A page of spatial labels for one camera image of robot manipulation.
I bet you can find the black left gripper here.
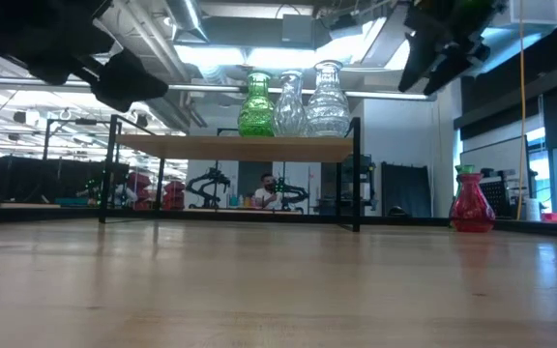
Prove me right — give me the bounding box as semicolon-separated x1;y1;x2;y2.
0;0;169;113

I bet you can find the squat green glass vase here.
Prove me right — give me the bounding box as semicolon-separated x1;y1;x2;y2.
237;71;277;138

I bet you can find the diamond-cut clear glass vase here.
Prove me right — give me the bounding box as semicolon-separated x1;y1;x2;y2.
272;70;308;138

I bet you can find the long ceiling light bar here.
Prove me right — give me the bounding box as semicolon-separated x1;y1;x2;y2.
166;82;432;102

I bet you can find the magenta chair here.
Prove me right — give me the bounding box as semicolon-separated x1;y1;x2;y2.
127;171;153;210
161;179;187;211

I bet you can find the dark partition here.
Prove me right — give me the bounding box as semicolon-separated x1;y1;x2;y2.
0;155;130;204

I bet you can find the teal box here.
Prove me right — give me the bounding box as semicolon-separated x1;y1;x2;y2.
54;196;90;208

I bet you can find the dark grey curtain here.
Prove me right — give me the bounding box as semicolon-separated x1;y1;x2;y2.
380;161;433;218

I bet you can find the black pegboard rack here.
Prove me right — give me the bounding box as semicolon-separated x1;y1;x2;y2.
480;167;514;218

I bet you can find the red glass vase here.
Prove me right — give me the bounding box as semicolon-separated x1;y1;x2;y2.
449;172;496;234

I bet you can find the white cup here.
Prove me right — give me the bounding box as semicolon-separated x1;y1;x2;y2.
524;196;542;222

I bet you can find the person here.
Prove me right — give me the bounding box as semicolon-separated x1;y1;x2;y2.
251;172;284;210

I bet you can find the wooden shelf with black frame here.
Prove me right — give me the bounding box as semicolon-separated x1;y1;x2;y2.
97;114;362;233

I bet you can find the black aluminium table frame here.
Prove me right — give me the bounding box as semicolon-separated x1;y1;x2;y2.
0;205;557;241

